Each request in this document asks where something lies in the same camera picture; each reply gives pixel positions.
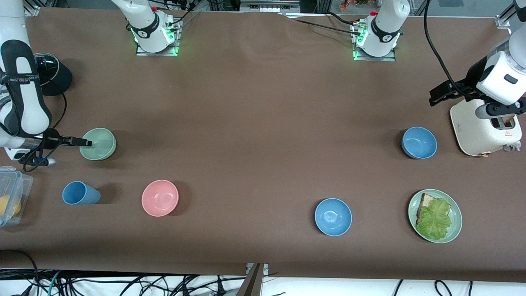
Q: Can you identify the green bowl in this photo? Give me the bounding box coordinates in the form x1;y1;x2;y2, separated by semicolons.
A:
79;128;117;161

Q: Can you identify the blue bowl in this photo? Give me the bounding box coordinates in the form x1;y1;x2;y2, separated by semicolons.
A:
401;126;438;160
314;198;353;237

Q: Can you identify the pink bowl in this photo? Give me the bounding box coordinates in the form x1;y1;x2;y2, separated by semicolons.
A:
141;179;180;217

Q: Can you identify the blue cup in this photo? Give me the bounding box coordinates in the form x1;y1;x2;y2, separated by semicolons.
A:
62;181;101;205

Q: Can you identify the cream white toaster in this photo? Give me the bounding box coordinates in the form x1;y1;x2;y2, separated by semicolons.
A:
450;99;523;157

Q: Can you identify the clear plastic container blue latch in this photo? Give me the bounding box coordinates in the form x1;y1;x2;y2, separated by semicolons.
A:
0;166;34;227

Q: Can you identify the yellow fruit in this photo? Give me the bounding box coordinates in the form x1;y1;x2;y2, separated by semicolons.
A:
0;195;22;218

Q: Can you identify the bread slice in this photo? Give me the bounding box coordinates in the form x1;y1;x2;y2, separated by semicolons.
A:
416;193;452;226

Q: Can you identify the green plate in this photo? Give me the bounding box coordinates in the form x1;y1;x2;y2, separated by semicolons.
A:
408;189;463;244

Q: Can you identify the green lettuce leaf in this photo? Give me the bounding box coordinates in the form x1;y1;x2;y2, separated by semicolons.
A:
416;198;452;241

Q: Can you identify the brown table cover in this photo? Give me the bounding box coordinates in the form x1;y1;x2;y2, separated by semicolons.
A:
0;7;526;283

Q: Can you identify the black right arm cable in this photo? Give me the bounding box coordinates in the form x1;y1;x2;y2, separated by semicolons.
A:
23;92;67;172

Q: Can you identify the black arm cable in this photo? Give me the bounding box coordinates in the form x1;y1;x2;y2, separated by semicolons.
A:
423;0;469;91
23;92;67;172

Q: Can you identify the black pot with blue handle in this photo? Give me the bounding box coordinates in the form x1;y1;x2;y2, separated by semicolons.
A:
36;54;73;97

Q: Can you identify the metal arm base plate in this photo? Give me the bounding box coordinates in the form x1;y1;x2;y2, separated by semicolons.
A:
352;21;397;62
136;16;180;57

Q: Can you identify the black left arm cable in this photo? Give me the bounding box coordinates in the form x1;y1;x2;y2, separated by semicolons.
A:
423;0;469;91

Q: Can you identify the teal cable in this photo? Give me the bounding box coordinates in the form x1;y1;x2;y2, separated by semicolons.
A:
48;270;63;296

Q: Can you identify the aluminium frame rail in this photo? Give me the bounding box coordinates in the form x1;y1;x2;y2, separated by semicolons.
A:
240;0;301;14

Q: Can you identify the metal table bracket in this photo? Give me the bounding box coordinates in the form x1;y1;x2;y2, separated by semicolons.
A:
236;263;270;296

